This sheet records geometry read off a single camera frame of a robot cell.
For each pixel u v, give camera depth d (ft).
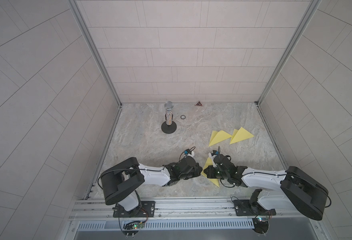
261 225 2.23
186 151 2.55
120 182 1.44
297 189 1.37
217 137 3.07
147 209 2.32
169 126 3.31
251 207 2.07
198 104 3.81
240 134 3.11
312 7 2.33
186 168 2.07
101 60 3.00
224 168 2.16
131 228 2.15
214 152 2.59
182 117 3.56
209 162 2.65
